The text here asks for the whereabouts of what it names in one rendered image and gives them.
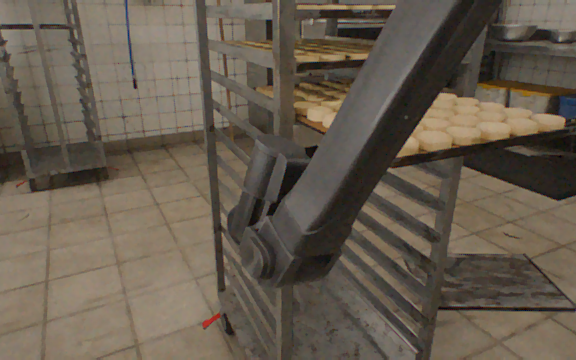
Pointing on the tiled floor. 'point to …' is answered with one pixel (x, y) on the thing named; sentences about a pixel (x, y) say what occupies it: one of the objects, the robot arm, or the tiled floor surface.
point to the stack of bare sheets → (496, 284)
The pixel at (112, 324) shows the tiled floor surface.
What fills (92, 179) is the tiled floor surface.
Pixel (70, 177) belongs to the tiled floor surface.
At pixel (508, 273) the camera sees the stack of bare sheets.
